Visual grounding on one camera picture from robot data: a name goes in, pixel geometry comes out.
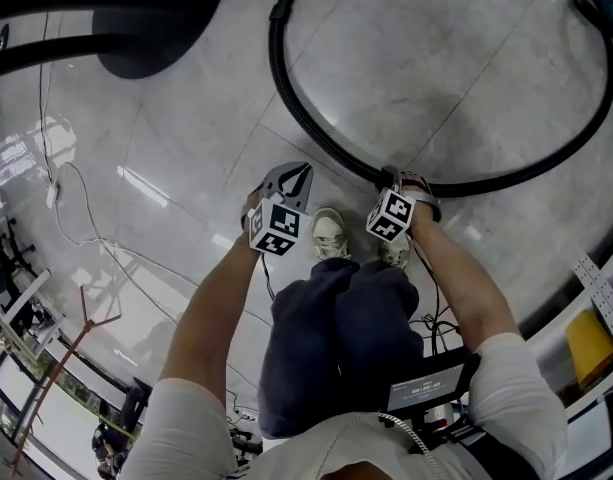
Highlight person's navy trousers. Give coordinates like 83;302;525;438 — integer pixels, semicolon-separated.
258;257;426;440

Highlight right hand-held gripper black cable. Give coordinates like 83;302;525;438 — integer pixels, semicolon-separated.
409;232;465;357

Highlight person's left hand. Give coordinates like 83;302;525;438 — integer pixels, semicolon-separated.
241;191;263;232

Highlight person's right forearm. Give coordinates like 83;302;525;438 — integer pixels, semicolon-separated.
409;212;525;357

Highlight person's right white shoe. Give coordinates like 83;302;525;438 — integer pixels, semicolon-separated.
378;235;412;272

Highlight black vacuum hose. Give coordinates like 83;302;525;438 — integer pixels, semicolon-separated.
268;0;613;199

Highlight left hand-held gripper black cable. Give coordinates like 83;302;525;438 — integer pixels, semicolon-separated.
259;253;278;302

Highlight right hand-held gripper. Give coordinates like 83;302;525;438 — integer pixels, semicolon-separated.
365;166;417;243

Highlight round beige table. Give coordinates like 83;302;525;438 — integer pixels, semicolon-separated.
0;0;228;82

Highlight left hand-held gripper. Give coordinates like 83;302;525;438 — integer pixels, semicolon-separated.
249;162;315;258

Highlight black floor cable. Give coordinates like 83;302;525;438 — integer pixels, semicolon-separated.
37;11;57;189

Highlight white floor cable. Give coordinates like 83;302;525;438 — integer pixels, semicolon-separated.
50;160;275;329

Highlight person's right hand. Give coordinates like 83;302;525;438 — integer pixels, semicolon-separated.
399;170;443;223

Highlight person's white shoe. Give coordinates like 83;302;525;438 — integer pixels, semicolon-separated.
310;206;351;262
378;235;412;272

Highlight hand-held gripper black cable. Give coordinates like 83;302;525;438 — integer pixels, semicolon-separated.
409;232;465;357
259;253;278;302

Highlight person's left forearm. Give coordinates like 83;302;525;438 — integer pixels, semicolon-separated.
158;235;268;394

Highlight black screen device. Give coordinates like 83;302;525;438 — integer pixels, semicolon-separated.
385;353;482;414

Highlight brown metal stand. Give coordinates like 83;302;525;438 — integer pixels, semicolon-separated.
10;285;123;475

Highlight person's white shirt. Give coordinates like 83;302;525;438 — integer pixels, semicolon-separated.
120;332;570;480

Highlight white metal shelving rack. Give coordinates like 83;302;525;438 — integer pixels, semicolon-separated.
515;252;613;480

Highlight yellow plastic bin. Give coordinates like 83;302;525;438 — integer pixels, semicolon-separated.
564;309;613;388

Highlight person's left white shoe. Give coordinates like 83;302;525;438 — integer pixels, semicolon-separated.
310;206;351;262

